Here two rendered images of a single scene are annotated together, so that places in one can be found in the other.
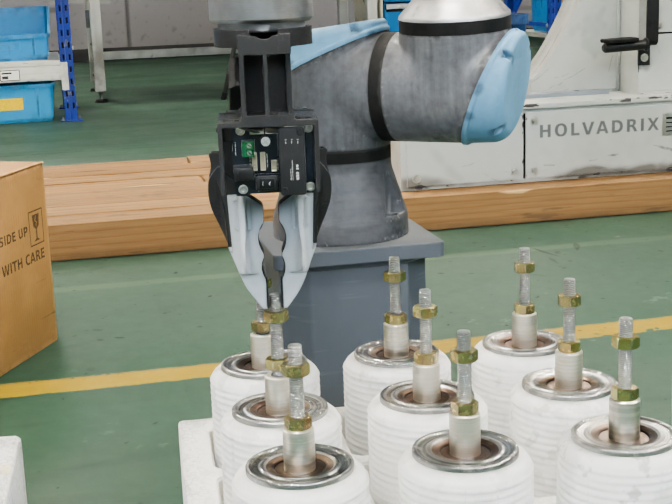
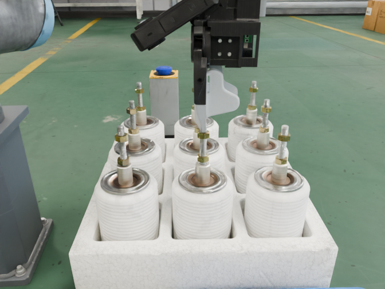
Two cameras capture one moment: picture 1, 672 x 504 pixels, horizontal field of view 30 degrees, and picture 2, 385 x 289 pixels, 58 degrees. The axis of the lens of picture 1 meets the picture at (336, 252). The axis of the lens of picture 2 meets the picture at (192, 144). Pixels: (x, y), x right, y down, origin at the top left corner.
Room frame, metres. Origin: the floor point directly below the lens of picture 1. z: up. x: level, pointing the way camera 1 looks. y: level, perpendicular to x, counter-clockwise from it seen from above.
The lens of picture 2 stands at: (0.89, 0.50, 0.53)
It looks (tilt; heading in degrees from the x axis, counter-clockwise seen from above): 26 degrees down; 277
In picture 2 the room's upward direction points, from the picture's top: straight up
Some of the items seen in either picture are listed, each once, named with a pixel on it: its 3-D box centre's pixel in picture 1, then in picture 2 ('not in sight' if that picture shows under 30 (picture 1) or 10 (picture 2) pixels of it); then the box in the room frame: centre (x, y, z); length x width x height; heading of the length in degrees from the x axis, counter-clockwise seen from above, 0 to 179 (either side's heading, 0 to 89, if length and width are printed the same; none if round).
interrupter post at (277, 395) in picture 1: (279, 394); (202, 172); (0.93, 0.05, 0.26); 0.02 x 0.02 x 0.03
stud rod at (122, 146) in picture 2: (261, 305); (122, 149); (1.05, 0.07, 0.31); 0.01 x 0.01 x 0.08
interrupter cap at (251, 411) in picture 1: (280, 410); (202, 179); (0.93, 0.05, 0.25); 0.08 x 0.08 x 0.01
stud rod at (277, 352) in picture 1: (276, 340); (203, 147); (0.93, 0.05, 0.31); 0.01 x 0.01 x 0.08
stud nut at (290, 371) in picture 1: (295, 368); (283, 136); (0.82, 0.03, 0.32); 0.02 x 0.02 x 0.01; 84
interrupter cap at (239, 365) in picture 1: (264, 365); (125, 181); (1.05, 0.07, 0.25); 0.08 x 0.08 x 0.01
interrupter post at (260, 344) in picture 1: (263, 350); (125, 174); (1.05, 0.07, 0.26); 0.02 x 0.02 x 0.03
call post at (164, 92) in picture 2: not in sight; (165, 131); (1.07, -0.34, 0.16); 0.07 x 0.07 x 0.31; 9
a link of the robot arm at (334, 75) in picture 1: (341, 82); not in sight; (1.37, -0.01, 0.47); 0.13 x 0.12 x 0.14; 66
